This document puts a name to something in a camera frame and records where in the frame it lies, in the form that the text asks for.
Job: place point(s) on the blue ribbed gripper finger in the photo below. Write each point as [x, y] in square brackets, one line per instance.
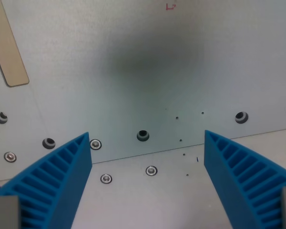
[240, 176]
[50, 181]

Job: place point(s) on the silver hex socket screw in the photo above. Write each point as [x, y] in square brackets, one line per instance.
[106, 178]
[151, 170]
[95, 144]
[10, 156]

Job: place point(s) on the tan wooden strip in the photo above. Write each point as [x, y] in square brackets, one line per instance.
[8, 45]

